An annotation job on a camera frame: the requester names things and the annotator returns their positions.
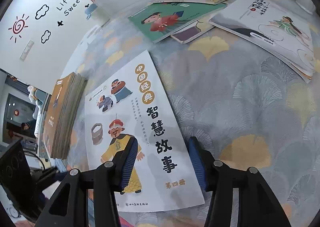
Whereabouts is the teal green book robed child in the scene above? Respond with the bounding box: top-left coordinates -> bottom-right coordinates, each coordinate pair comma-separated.
127,2 -> 228,43

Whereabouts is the mustard brown book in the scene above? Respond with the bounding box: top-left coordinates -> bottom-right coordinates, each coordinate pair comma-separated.
42,73 -> 75,154

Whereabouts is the white wall switch plate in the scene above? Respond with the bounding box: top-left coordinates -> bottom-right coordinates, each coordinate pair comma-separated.
19,40 -> 35,61

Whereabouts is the pale plush toy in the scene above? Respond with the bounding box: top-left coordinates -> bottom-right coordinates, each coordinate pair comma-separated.
27,85 -> 42,104

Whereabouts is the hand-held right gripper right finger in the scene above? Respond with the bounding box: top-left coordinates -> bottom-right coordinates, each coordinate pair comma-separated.
188,137 -> 292,227

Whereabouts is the white round clock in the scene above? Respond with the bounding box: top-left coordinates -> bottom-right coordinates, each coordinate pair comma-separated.
9,206 -> 21,219

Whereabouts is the medium cloud wall sticker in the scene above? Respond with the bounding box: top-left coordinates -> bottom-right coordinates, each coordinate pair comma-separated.
35,5 -> 50,20

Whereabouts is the black lettering wall sticker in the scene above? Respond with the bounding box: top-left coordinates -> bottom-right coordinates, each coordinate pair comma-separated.
55,0 -> 83,16

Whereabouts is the white book green-dressed figure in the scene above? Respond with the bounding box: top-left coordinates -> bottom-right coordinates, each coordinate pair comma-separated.
208,0 -> 316,84

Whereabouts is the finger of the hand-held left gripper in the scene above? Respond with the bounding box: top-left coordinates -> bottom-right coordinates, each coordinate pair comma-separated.
37,166 -> 68,189

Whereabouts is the stack of thin books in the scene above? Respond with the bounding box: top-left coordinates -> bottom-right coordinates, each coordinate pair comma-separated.
42,72 -> 88,161

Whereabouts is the purple banded cloud print book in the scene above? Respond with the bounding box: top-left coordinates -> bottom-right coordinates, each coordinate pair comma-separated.
171,19 -> 214,44

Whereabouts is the white bottle blue lid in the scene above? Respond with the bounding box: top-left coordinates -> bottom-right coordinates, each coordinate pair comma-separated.
84,3 -> 111,21

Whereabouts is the ginkgo leaf patterned mat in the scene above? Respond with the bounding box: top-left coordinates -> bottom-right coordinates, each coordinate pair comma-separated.
59,0 -> 320,227

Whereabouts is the white book robed emperor figure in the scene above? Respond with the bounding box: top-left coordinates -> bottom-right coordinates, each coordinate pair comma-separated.
84,50 -> 206,213

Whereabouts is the black cable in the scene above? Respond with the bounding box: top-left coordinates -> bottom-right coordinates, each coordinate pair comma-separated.
30,153 -> 47,170

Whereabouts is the red sun wall sticker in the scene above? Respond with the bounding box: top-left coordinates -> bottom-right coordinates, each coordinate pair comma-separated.
8,14 -> 30,43

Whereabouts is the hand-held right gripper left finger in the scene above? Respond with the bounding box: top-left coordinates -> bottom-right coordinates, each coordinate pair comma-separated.
37,138 -> 138,227

